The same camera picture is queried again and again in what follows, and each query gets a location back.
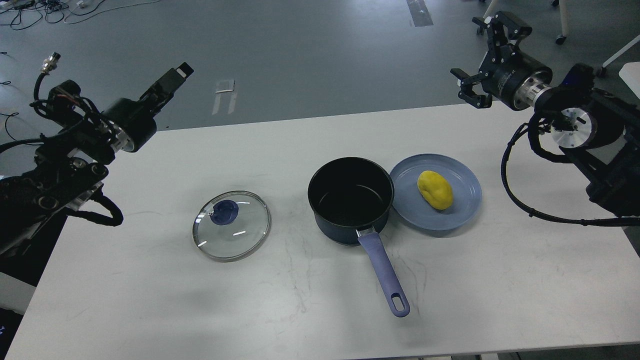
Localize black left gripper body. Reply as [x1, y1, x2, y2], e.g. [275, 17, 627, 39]
[102, 98, 157, 153]

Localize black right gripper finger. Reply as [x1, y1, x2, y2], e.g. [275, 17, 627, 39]
[450, 68, 493, 109]
[471, 11, 533, 68]

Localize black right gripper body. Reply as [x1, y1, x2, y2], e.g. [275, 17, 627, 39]
[478, 52, 553, 111]

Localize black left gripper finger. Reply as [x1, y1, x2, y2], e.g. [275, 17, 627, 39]
[139, 62, 194, 113]

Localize glass pot lid blue knob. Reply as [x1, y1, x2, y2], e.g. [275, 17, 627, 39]
[191, 190, 272, 263]

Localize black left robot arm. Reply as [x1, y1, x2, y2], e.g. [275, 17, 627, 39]
[1, 52, 194, 258]

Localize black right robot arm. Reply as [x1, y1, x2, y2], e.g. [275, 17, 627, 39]
[450, 11, 640, 227]

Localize white chair legs with casters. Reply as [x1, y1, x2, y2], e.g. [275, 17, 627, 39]
[472, 0, 570, 46]

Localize grey floor tape strip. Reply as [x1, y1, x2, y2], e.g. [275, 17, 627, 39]
[406, 0, 434, 28]

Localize white furniture leg with caster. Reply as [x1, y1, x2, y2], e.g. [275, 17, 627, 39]
[595, 34, 640, 98]

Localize blue plate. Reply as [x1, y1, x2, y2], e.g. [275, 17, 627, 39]
[390, 153, 482, 231]

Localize dark blue saucepan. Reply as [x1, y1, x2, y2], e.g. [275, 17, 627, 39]
[307, 156, 410, 318]

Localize black floor cable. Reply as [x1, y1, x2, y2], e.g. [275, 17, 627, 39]
[0, 50, 51, 151]

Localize floor cable bundle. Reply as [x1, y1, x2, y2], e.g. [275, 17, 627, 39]
[0, 0, 161, 31]

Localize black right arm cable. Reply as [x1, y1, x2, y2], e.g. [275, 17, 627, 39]
[501, 117, 640, 227]

